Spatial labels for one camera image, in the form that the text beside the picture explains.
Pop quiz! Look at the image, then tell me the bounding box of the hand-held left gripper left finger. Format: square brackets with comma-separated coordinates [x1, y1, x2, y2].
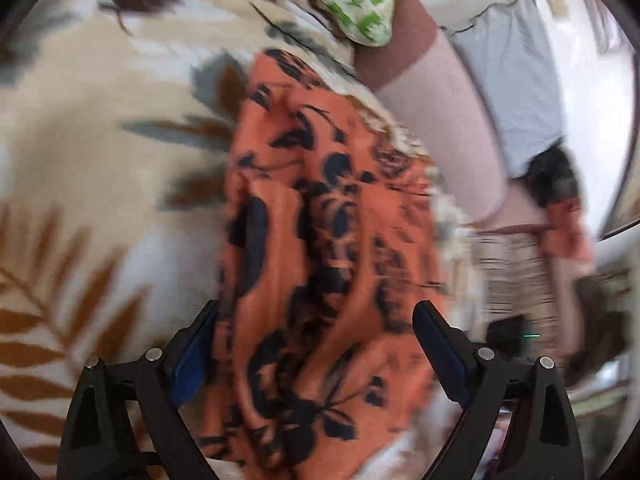
[55, 300, 222, 480]

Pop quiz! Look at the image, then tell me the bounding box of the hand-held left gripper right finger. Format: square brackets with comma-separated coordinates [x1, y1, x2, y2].
[412, 300, 586, 480]

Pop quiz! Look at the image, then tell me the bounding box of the orange black floral garment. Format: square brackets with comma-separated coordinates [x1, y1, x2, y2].
[200, 49, 468, 480]

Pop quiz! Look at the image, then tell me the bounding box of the striped cloth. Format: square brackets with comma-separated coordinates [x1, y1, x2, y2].
[472, 232, 566, 356]

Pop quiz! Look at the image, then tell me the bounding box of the dark cloth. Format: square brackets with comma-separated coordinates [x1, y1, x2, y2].
[522, 142, 583, 208]

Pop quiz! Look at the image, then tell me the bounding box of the beige leaf print blanket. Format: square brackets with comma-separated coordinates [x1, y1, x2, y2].
[0, 0, 451, 480]

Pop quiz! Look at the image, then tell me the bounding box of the grey cloth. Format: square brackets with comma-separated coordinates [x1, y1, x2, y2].
[440, 0, 568, 180]

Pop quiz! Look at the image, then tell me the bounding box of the green white printed cloth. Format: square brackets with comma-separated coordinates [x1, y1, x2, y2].
[272, 0, 414, 49]

